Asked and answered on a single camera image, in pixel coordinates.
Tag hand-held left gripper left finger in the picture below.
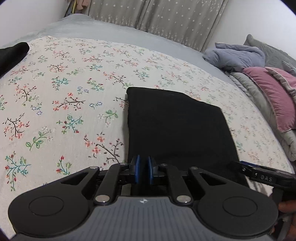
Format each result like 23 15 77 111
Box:
60 155 141 206

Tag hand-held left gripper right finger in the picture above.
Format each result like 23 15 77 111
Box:
145 156 226 206

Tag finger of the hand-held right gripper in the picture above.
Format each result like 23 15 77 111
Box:
227 163 296 189
239 161 296 177

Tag black pants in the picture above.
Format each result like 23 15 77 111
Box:
126 87 251 186

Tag person's right hand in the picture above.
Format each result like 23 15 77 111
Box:
278 200 296 214

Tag grey quilt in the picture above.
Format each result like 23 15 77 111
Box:
223 71 296 161

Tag pink pillow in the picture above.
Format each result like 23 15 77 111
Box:
242 67 296 132

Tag blue-grey blanket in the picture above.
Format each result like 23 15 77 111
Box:
202 42 266 72

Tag floral printed blanket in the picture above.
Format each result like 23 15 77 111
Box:
0 36 294 239

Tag grey pillow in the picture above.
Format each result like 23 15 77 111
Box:
244 34 296 76

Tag grey bed sheet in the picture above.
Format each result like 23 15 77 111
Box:
0 13 234 86

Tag grey star patterned curtain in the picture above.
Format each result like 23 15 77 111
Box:
88 0 229 52

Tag black garment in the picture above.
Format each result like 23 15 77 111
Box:
0 42 30 79

